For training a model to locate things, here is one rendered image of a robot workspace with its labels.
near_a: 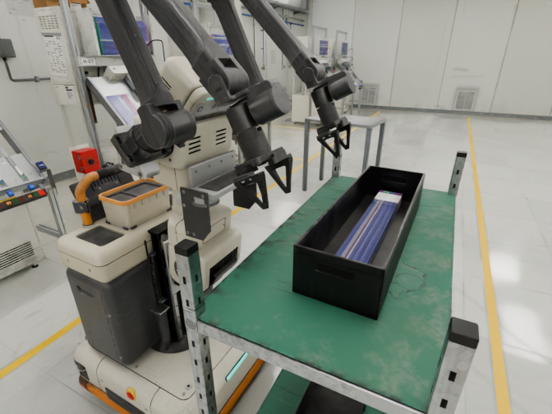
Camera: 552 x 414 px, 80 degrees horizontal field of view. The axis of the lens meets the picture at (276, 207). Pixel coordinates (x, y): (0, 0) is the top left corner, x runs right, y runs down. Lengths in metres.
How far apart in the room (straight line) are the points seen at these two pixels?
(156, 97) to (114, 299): 0.76
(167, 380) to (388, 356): 1.01
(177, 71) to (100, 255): 0.64
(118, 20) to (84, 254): 0.74
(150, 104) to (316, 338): 0.58
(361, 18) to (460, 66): 2.78
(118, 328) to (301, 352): 0.91
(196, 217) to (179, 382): 0.69
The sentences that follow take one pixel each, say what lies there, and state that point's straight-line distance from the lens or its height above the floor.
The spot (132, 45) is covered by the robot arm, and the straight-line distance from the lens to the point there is 0.84.
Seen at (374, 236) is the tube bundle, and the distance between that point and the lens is 0.83.
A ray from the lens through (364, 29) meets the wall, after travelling 10.20.
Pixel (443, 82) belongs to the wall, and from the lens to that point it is 9.92.
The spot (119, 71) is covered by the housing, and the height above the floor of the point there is 1.26.
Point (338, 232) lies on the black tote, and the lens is 0.90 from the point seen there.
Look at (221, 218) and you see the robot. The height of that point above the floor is 0.87.
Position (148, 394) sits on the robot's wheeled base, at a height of 0.27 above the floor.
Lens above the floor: 1.39
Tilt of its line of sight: 25 degrees down
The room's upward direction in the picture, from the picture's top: straight up
